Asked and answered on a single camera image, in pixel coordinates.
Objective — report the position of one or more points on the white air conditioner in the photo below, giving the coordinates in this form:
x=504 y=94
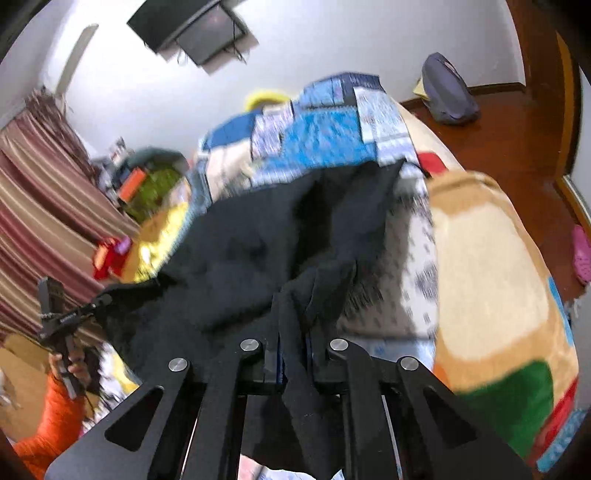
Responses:
x=76 y=60

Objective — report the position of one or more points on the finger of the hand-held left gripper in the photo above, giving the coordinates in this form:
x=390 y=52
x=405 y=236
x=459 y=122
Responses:
x=94 y=305

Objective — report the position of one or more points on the pile of clutter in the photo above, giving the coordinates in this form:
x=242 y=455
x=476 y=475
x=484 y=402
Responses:
x=113 y=161

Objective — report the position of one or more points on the red plush toy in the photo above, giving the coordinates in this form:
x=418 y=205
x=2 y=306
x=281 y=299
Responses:
x=108 y=258

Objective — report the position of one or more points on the yellow cloth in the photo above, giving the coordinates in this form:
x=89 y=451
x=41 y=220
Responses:
x=420 y=87

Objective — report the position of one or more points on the striped brown curtain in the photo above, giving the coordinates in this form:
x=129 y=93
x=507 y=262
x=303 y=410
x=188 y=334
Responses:
x=51 y=207

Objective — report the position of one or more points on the dark green plush cushion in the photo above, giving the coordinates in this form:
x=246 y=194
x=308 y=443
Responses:
x=159 y=157

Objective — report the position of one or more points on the yellow printed garment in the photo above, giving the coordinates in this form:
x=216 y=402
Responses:
x=157 y=244

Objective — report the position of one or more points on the yellow pillow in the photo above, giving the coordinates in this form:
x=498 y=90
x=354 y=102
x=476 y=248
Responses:
x=263 y=98

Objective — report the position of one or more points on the beige cartoon fleece blanket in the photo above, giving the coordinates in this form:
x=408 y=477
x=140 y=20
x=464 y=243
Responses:
x=485 y=277

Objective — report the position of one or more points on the pink slipper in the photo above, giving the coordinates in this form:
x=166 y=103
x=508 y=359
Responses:
x=581 y=254

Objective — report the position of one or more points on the wooden lap desk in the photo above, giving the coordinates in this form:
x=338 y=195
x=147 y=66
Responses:
x=21 y=374

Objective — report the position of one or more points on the blue patchwork quilt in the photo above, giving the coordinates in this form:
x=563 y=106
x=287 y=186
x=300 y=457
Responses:
x=323 y=134

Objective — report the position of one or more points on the small black monitor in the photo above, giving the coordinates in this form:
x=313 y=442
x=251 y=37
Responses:
x=207 y=39

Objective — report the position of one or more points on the black zip hoodie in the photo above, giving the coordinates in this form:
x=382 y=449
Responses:
x=231 y=258

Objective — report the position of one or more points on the grey backpack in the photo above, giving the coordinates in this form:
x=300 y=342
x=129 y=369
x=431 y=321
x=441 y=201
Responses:
x=448 y=90

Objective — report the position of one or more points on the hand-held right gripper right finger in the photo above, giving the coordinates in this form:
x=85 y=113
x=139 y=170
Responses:
x=339 y=364

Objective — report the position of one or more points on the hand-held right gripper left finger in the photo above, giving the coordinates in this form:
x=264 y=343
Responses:
x=277 y=364

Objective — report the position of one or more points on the orange box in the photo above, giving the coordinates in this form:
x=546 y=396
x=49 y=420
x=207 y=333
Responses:
x=133 y=184

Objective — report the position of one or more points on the brown wooden door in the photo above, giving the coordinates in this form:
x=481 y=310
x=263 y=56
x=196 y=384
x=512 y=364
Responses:
x=531 y=41

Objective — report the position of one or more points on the person's left hand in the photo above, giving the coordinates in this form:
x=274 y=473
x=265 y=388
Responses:
x=76 y=369

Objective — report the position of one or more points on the wall-mounted black television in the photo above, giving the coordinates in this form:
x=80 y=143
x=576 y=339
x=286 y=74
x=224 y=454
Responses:
x=161 y=23

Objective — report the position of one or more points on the person's left forearm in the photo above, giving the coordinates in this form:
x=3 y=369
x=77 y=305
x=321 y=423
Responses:
x=46 y=429

